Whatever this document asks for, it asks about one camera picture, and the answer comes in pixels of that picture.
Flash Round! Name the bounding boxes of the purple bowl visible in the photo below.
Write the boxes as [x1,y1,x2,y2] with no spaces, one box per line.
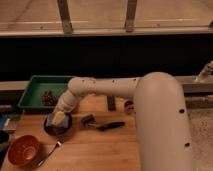
[43,115,72,136]

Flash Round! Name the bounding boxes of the metal fork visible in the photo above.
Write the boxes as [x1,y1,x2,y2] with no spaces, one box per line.
[37,140,63,167]

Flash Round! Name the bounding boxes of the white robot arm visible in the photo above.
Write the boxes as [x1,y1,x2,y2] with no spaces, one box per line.
[52,72,196,171]

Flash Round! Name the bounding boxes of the orange red bowl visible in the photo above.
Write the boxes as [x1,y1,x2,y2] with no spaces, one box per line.
[8,135,40,166]

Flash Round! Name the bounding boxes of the blue grey sponge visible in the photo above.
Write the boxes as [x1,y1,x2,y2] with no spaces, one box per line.
[45,114,72,128]

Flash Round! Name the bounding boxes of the dark red grapes bunch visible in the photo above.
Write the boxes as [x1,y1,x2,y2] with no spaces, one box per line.
[42,91,57,106]

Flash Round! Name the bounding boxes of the green plastic tray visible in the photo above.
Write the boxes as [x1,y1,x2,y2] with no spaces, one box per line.
[18,75,72,114]

